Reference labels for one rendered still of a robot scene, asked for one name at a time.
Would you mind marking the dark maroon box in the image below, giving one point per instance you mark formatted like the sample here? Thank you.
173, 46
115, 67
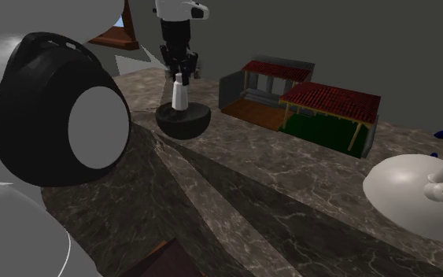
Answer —
163, 261

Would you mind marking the white bottle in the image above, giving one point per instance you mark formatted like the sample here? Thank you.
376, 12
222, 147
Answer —
180, 94

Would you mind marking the black bowl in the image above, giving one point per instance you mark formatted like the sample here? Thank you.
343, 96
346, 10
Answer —
182, 124

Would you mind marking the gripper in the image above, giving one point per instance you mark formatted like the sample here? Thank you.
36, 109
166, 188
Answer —
175, 35

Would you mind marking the wooden framed window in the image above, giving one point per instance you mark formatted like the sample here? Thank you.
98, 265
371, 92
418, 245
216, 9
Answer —
119, 36

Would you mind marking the model house with red roofs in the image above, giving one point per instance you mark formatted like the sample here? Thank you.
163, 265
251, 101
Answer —
321, 126

